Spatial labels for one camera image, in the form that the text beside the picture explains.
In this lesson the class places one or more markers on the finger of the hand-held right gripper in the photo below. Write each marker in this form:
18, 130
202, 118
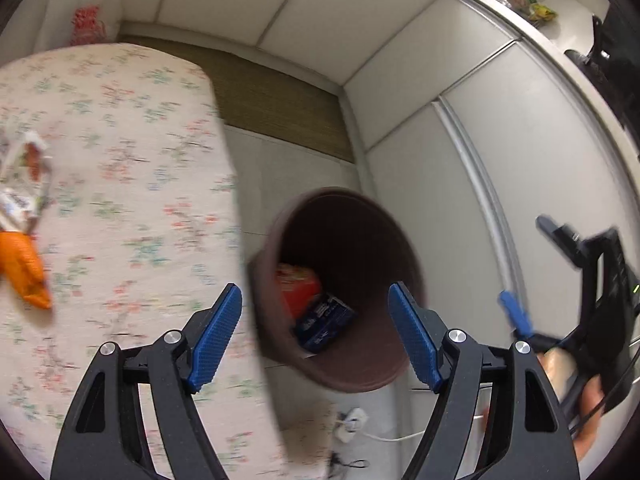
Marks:
515, 312
555, 232

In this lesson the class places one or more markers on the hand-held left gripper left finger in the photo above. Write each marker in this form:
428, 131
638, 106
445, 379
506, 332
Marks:
217, 340

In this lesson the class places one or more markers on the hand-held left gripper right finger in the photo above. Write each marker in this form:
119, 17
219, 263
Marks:
415, 340

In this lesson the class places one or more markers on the blue milk carton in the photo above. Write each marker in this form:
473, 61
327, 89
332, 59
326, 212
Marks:
325, 320

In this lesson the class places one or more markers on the red instant noodle cup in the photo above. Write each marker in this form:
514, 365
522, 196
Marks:
297, 290

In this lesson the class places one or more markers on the brown plastic bin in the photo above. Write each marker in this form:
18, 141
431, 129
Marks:
350, 240

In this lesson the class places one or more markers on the person's right hand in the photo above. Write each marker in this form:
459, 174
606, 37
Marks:
590, 405

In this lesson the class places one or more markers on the white power strip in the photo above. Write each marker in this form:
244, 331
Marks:
350, 425

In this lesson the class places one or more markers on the white kitchen cabinet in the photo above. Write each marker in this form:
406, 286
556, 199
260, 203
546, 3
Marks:
450, 150

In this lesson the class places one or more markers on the floral tablecloth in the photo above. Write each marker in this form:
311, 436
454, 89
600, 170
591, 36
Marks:
125, 210

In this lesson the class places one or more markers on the black pan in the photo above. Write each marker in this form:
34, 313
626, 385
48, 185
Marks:
615, 70

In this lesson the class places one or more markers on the yellow snack packet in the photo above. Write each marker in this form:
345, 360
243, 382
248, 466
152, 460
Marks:
22, 265

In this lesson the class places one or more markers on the brown floor mat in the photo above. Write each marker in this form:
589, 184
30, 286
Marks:
280, 105

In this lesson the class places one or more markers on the small white sauce sachet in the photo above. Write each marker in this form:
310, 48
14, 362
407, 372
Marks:
32, 160

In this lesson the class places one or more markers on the white plastic shopping bag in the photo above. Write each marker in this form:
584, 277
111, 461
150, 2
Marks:
85, 15

